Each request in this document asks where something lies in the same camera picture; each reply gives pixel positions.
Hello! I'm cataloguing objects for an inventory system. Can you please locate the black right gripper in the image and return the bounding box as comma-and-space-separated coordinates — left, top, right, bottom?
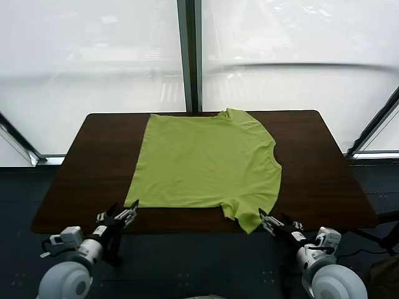
258, 207, 309, 250

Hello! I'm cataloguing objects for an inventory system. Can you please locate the lime green t-shirt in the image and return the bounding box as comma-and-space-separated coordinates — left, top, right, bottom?
123, 107, 283, 235

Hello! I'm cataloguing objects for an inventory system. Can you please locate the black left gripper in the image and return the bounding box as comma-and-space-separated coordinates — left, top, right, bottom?
92, 199, 140, 247

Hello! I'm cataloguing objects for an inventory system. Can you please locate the dark grey window post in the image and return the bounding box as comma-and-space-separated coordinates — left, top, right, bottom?
176, 0, 203, 113

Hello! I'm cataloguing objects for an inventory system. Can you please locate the black tripod stand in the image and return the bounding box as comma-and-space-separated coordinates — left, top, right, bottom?
355, 208, 399, 258

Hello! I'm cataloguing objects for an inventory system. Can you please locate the grey slanted window frame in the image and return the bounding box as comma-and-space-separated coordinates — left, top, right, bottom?
0, 110, 65, 168
345, 90, 399, 159

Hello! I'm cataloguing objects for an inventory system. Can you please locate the black metal table leg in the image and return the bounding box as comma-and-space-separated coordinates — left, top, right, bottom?
104, 232, 122, 266

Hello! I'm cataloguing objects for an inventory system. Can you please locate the black tagged camera cable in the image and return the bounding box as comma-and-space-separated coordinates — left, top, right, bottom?
40, 239, 65, 258

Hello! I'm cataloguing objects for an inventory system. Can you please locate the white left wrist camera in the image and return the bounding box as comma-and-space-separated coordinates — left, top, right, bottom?
49, 226, 84, 250

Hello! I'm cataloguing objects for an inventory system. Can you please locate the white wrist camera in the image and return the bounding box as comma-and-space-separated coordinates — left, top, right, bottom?
49, 226, 84, 250
314, 226, 342, 259

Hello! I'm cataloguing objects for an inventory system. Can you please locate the grey robot torso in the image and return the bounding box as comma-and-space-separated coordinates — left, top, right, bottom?
190, 292, 226, 299

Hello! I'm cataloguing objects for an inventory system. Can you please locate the olive brown trouser leg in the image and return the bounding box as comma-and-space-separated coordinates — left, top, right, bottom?
363, 257, 399, 299

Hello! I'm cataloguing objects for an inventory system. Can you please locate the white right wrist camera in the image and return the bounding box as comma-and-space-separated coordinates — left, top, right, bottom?
314, 226, 342, 259

